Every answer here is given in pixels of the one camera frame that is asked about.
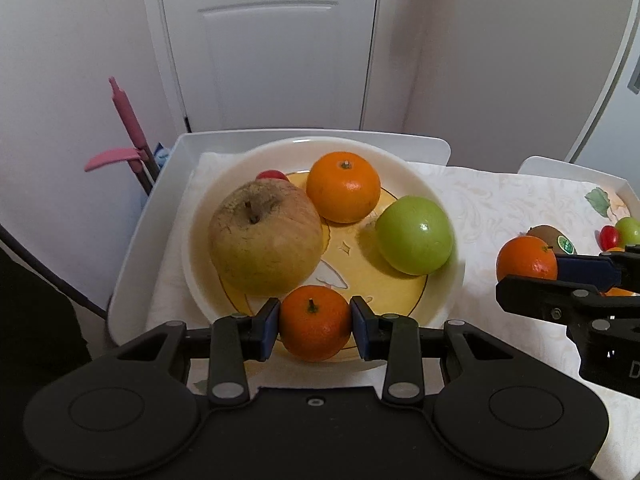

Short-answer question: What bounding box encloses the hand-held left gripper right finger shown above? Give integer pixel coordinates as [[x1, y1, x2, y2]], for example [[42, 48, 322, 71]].
[[349, 295, 518, 407]]

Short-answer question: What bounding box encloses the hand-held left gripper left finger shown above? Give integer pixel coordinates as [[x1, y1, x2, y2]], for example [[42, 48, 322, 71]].
[[112, 297, 281, 407]]

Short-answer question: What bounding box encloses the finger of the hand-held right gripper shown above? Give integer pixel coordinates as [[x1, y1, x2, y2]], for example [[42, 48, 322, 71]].
[[554, 244, 640, 293], [495, 274, 640, 330]]

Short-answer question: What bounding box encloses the large orange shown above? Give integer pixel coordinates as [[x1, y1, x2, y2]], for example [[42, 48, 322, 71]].
[[306, 152, 382, 224], [496, 235, 559, 282]]

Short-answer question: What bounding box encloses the small mandarin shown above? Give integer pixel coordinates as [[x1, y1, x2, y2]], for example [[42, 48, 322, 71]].
[[602, 246, 640, 297], [278, 285, 352, 362]]

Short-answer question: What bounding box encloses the large yellowish wrinkled apple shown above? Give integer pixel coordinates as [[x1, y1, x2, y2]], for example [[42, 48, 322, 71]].
[[208, 179, 325, 297]]

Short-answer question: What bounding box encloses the large green apple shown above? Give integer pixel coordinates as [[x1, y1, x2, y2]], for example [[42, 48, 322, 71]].
[[375, 196, 455, 276]]

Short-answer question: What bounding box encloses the yellow cartoon print plate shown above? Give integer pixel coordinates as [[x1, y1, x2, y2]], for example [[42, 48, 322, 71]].
[[181, 136, 467, 363]]

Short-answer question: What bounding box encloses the brown kiwi with green sticker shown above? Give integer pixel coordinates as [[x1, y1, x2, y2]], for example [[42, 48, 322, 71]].
[[526, 225, 577, 256]]

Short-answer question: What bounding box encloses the small green apple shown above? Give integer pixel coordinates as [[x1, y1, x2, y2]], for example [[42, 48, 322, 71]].
[[615, 216, 640, 247]]

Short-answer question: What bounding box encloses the floral white tablecloth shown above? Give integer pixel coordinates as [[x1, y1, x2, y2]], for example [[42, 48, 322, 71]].
[[145, 152, 640, 476]]

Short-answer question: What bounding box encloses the white tray table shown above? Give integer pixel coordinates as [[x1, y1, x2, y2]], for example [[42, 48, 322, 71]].
[[517, 156, 640, 211], [107, 130, 452, 348]]

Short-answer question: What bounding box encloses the white refrigerator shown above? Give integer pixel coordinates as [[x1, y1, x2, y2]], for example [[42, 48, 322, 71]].
[[565, 0, 640, 176]]

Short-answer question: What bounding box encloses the white panelled door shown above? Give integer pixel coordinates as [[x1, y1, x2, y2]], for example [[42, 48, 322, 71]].
[[140, 0, 401, 131]]

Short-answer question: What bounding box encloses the black cable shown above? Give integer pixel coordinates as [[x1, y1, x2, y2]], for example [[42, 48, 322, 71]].
[[0, 222, 108, 321]]

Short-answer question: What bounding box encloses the pink long-handled tool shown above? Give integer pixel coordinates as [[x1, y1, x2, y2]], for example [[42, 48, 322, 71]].
[[84, 76, 161, 196]]

